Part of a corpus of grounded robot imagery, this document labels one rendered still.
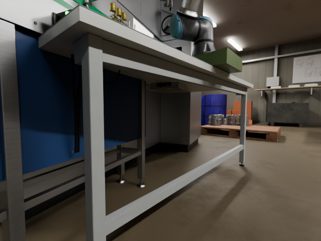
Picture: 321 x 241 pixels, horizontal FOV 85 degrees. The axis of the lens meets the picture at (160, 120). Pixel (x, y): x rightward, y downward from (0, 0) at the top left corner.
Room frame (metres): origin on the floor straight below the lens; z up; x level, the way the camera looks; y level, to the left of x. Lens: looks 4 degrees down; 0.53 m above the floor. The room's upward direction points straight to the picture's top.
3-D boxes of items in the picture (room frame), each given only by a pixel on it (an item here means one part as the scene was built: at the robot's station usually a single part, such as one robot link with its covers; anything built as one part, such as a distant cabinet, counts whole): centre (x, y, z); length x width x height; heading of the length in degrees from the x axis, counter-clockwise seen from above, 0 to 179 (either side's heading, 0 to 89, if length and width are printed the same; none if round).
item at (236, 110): (6.47, -2.69, 0.40); 1.43 x 1.12 x 0.80; 50
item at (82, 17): (1.48, 0.25, 0.73); 1.58 x 1.52 x 0.04; 140
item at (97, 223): (1.05, -0.27, 0.36); 1.51 x 0.09 x 0.71; 140
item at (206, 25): (1.06, -0.24, 0.98); 0.13 x 0.12 x 0.14; 115
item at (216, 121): (3.50, -1.59, 0.19); 1.38 x 0.96 x 0.39; 50
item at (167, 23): (2.10, -0.11, 1.49); 0.21 x 0.05 x 0.21; 67
